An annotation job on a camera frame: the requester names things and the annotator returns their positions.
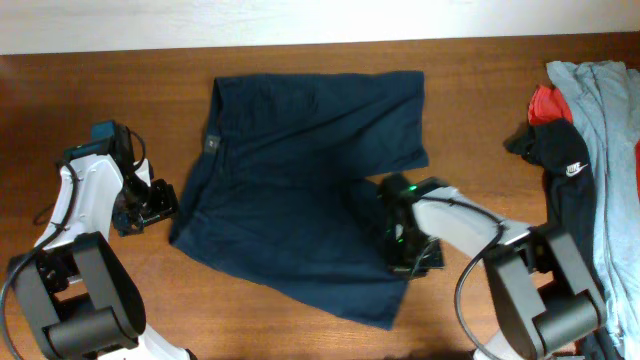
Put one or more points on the light grey t-shirt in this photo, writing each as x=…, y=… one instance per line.
x=603, y=98

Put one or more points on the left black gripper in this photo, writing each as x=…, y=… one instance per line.
x=166, y=204

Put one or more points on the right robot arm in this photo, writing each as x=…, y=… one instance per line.
x=543, y=294

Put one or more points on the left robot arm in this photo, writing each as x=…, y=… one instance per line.
x=75, y=294

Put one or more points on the navy blue shorts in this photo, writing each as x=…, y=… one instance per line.
x=282, y=194

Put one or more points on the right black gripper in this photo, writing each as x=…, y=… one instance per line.
x=397, y=263

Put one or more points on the red garment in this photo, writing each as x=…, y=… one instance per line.
x=547, y=104

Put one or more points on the black nike garment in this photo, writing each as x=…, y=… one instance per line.
x=568, y=181

